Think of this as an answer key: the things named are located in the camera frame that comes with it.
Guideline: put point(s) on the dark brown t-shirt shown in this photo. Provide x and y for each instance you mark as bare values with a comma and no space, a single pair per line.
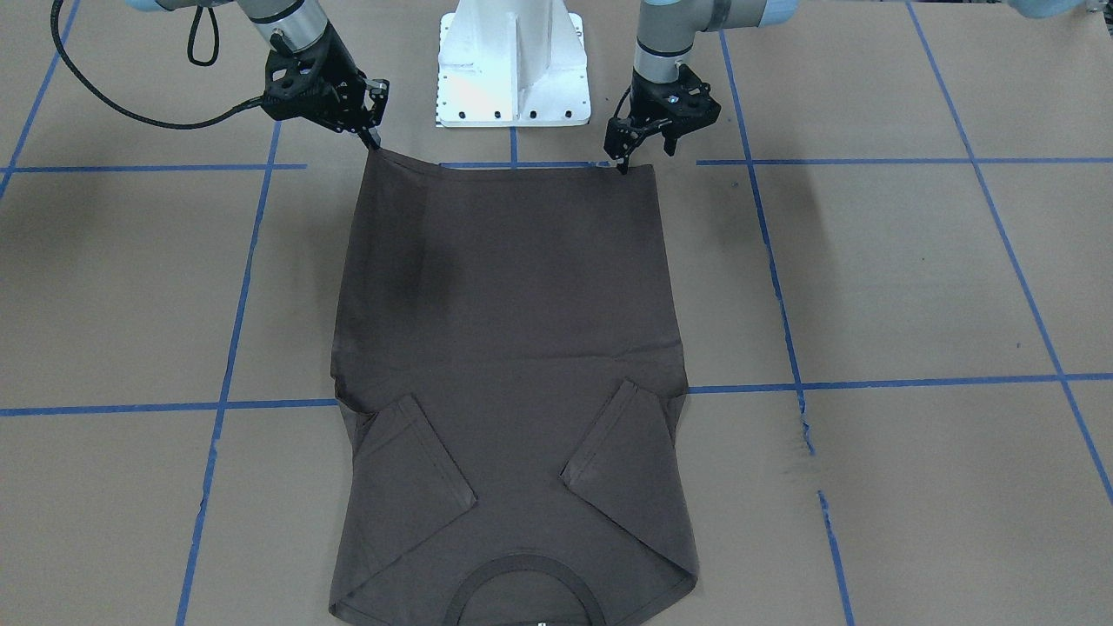
510,372

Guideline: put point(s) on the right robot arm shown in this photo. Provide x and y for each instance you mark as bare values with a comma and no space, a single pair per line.
299,24

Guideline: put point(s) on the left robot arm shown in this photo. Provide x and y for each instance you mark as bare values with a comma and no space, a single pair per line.
666,30

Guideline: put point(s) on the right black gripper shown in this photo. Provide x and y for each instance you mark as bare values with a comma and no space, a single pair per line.
338,69

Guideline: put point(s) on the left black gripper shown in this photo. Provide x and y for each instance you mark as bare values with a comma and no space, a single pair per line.
647,96

